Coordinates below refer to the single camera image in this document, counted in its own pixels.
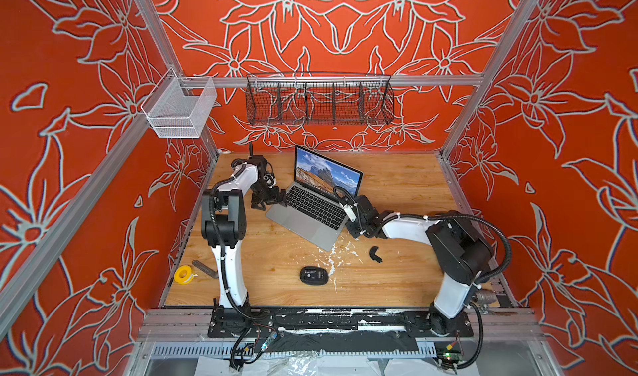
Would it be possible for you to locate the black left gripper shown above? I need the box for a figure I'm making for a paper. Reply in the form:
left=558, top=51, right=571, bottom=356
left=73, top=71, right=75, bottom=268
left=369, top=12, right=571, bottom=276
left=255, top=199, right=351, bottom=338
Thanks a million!
left=250, top=182, right=286, bottom=208

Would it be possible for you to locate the black mouse battery cover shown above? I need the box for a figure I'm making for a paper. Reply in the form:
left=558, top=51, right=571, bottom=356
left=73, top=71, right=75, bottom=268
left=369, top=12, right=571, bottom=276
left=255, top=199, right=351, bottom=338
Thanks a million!
left=369, top=246, right=383, bottom=263

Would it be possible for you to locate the black wireless mouse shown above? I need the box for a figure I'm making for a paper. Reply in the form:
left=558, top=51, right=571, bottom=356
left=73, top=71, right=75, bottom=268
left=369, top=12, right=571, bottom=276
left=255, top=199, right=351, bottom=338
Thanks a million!
left=300, top=266, right=329, bottom=286

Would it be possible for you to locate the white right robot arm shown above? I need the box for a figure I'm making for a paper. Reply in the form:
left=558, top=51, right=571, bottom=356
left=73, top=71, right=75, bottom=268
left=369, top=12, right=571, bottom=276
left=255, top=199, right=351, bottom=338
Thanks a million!
left=337, top=194, right=513, bottom=337

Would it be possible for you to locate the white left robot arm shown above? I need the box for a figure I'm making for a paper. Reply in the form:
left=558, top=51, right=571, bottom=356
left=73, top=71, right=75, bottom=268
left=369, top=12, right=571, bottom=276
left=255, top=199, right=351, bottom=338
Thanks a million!
left=201, top=154, right=286, bottom=320

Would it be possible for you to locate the silver open laptop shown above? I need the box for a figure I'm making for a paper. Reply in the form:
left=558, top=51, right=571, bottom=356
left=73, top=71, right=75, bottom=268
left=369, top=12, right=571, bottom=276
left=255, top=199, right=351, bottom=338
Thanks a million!
left=266, top=146, right=364, bottom=251

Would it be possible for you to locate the grey metal hex key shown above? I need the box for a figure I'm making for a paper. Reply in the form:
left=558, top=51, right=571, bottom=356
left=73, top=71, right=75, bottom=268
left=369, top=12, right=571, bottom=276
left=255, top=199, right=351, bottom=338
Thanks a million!
left=192, top=260, right=219, bottom=279

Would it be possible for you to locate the yellow tape roll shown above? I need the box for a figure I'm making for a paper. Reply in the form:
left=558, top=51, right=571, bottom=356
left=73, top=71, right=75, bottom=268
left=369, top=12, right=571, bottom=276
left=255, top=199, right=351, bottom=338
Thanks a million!
left=174, top=265, right=196, bottom=286

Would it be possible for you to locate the black wire basket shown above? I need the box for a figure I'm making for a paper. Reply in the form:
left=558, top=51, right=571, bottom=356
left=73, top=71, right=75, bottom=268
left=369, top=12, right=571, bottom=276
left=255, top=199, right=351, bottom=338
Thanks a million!
left=245, top=72, right=396, bottom=127

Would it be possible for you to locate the white wire basket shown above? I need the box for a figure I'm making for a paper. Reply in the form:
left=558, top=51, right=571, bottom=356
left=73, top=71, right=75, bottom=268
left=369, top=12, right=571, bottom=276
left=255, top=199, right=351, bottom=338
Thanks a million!
left=141, top=68, right=218, bottom=138

